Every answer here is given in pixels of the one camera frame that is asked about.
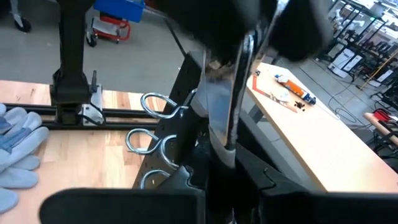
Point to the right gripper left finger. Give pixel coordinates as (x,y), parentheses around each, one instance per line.
(124,205)

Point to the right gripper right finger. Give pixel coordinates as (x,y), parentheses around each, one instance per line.
(311,208)

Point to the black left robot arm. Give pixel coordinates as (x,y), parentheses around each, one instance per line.
(73,62)

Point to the light wood table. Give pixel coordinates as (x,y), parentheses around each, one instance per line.
(326,140)

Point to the orange glue tube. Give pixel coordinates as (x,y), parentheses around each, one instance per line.
(295,88)

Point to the blue-striped grey work glove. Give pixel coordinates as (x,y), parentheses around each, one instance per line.
(18,137)

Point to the black metal pegboard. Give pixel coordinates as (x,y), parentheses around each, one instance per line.
(189,71)

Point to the blue plastic bin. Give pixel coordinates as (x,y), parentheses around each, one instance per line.
(119,9)

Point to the black caster wheel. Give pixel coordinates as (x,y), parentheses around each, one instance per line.
(21,25)

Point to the black aluminium table frame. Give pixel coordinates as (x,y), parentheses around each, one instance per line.
(124,123)

